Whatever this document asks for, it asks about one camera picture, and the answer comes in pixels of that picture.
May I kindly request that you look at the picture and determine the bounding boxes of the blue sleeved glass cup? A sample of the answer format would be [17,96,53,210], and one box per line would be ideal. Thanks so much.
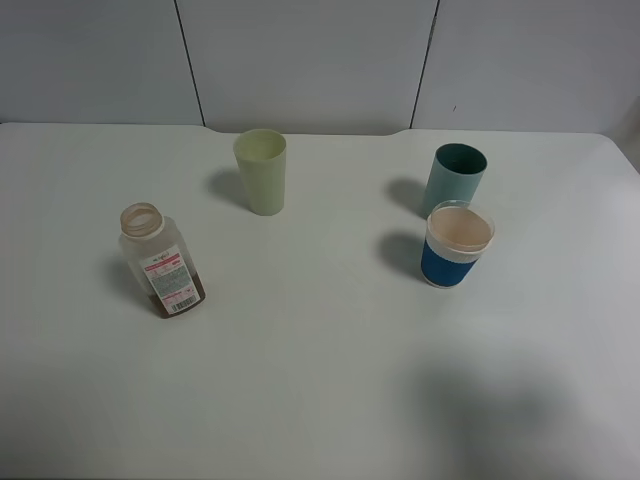
[420,200,495,289]

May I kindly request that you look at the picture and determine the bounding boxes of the translucent plastic drink bottle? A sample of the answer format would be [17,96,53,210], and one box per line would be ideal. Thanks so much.
[119,202,206,318]

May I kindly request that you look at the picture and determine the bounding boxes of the pale green plastic cup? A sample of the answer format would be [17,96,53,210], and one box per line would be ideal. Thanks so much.
[233,129,287,216]

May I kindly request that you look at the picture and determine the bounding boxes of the teal cylindrical cup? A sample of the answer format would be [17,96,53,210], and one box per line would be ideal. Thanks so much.
[422,143,488,217]

